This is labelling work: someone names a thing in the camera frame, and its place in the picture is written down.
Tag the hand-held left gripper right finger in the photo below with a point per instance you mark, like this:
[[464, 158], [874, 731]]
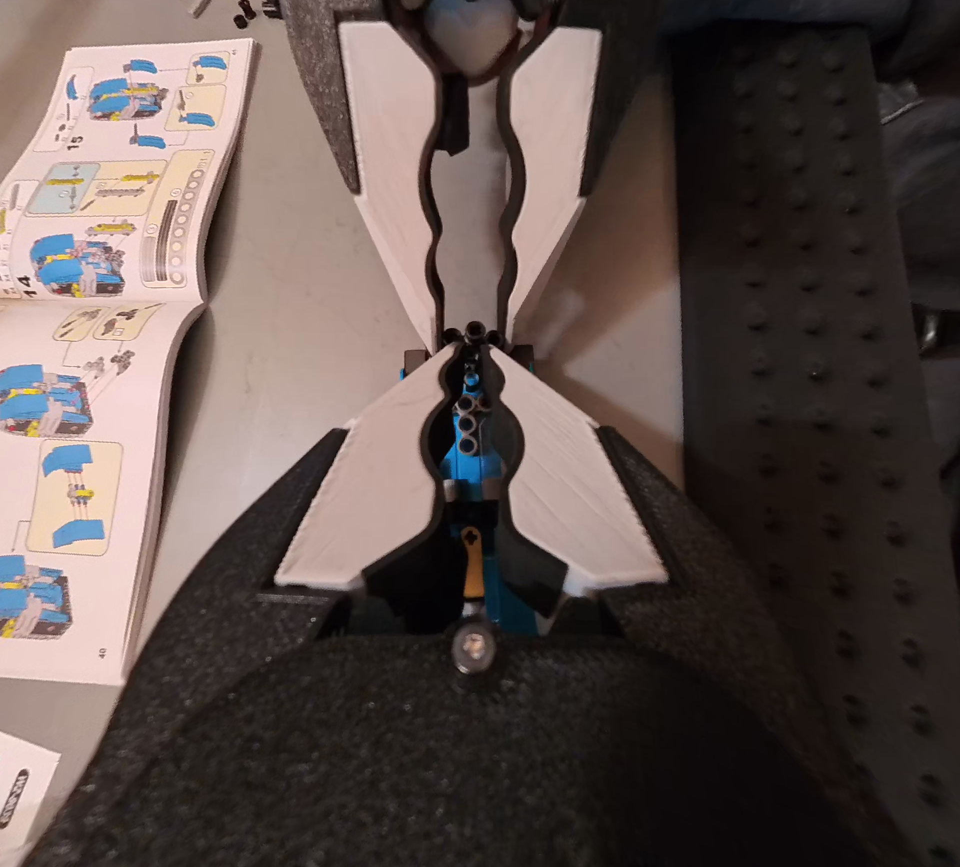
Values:
[[577, 499]]

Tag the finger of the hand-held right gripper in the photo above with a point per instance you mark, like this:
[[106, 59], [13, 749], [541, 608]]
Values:
[[555, 132], [382, 132]]

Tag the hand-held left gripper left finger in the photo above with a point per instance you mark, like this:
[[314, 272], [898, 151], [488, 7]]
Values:
[[367, 499]]

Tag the blue grey toy robot model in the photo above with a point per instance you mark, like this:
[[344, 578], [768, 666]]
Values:
[[469, 458]]

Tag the black cross connector piece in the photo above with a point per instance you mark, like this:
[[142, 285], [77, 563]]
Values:
[[472, 333]]

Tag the grey desk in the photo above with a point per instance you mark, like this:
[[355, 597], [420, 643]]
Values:
[[300, 319]]

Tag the black dotted pad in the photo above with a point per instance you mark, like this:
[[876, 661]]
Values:
[[787, 432]]

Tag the open instruction booklet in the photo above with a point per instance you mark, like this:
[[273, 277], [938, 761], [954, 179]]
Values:
[[112, 357]]

